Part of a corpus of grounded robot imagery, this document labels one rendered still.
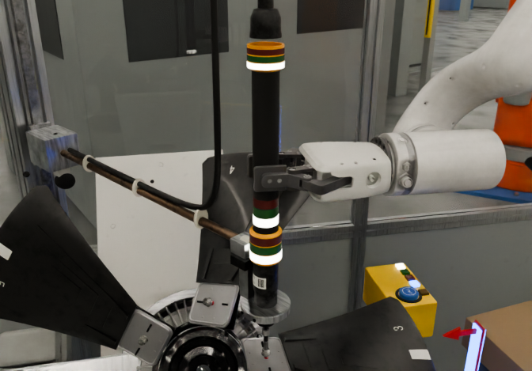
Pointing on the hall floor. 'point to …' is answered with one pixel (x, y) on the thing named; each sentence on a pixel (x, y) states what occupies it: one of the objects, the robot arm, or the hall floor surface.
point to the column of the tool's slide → (12, 67)
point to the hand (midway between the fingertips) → (265, 172)
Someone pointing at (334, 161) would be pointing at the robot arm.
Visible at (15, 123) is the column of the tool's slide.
